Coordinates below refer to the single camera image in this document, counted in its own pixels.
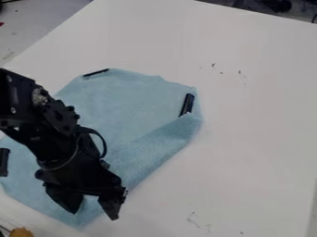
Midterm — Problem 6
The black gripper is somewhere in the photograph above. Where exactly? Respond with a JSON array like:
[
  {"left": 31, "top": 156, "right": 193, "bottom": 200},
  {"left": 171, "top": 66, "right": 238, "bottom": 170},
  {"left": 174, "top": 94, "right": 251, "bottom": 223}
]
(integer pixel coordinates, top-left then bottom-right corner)
[{"left": 33, "top": 124, "right": 129, "bottom": 222}]

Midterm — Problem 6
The yellow toy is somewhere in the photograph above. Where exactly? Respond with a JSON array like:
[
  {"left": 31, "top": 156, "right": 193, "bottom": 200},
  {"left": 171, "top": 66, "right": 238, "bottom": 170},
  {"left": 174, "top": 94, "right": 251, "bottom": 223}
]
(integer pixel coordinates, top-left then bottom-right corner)
[{"left": 7, "top": 227, "right": 35, "bottom": 237}]

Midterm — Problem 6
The light blue cloth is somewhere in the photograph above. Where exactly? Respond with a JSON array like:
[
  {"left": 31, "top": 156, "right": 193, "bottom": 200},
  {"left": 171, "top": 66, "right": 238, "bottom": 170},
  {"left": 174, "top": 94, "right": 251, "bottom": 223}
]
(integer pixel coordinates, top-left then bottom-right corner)
[{"left": 0, "top": 68, "right": 205, "bottom": 230}]

